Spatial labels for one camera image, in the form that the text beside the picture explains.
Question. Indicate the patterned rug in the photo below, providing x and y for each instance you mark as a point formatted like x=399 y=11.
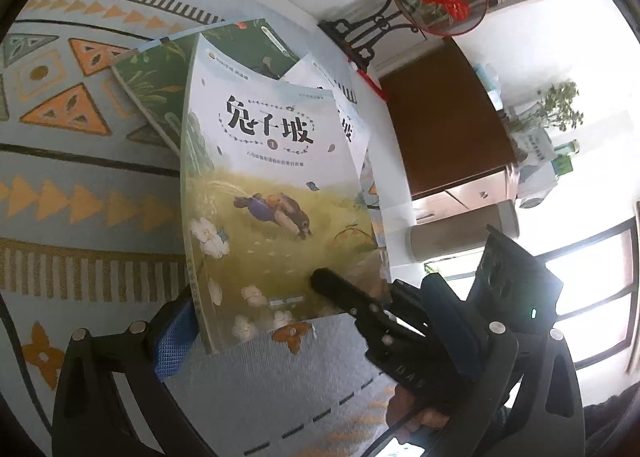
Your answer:
x=100 y=197

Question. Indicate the green box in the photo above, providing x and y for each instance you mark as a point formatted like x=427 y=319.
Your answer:
x=565 y=164

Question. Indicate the red tassel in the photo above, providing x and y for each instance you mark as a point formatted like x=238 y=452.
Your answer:
x=372 y=84

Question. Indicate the person's right hand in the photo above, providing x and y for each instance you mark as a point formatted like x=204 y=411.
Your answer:
x=410 y=412

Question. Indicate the dark green leaf book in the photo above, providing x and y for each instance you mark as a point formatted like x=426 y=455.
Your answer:
x=150 y=82

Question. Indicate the white plant pot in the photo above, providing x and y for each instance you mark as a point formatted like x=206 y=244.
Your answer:
x=537 y=149

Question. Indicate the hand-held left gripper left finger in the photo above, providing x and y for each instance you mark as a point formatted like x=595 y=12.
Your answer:
x=172 y=344

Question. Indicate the wooden wardrobe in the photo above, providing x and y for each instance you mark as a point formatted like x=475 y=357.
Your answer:
x=465 y=197

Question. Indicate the white butterfly cover book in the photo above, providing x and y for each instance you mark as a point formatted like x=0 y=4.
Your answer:
x=345 y=112

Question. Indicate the potted plant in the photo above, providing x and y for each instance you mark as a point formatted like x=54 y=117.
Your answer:
x=560 y=107

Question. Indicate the white rabbit cover book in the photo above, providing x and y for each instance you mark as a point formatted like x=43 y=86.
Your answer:
x=270 y=187

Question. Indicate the brown cabinet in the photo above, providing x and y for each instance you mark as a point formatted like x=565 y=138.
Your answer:
x=440 y=127

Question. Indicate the light blue packet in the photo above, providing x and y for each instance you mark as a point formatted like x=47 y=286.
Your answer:
x=487 y=84

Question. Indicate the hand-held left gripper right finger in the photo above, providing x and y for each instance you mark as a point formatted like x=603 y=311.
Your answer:
x=460 y=332

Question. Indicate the window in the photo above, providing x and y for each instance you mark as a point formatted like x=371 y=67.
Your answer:
x=590 y=287

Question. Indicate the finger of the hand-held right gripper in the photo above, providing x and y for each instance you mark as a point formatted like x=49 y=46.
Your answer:
x=405 y=302
x=340 y=289

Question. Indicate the person's right forearm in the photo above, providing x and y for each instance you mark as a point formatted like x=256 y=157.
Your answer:
x=612 y=427

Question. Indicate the beige cylindrical bin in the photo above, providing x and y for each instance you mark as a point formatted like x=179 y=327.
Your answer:
x=460 y=234

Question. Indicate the black ornate fan stand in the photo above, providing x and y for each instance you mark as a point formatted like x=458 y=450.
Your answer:
x=360 y=34

